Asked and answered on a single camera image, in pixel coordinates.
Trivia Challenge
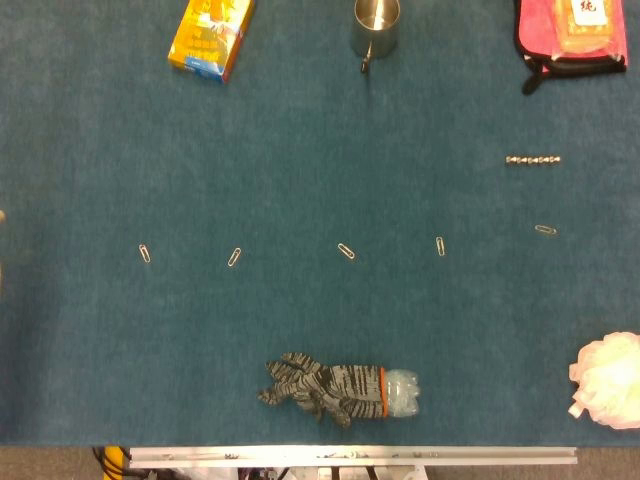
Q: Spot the small metal chain piece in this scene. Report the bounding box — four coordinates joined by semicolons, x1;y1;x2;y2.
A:
504;155;562;167

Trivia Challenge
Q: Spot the grey black striped glove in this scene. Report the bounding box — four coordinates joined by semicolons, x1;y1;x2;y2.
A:
256;352;390;430

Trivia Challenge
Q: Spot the clear crushed plastic bottle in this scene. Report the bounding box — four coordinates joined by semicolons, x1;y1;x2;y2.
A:
382;368;421;418

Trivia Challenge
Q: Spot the stainless steel cup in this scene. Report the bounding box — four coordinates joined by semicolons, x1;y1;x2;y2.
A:
349;0;402;75

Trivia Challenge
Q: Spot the yellow orange snack box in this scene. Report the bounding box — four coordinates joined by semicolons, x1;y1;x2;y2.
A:
167;0;257;85

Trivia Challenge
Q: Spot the pink cloth with black trim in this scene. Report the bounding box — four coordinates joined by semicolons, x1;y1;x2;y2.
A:
513;0;629;96

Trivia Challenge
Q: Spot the pale pink bath loofah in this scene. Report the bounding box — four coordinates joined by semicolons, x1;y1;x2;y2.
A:
567;331;640;430

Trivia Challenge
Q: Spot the clear bag of biscuits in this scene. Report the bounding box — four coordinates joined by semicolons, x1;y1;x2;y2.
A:
552;0;615;55

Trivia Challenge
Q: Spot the aluminium profile rail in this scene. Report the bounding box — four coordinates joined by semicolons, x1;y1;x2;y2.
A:
128;446;579;470

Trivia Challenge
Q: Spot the yellow part with black cables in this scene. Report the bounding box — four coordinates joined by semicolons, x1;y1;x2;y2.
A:
92;446;130;479

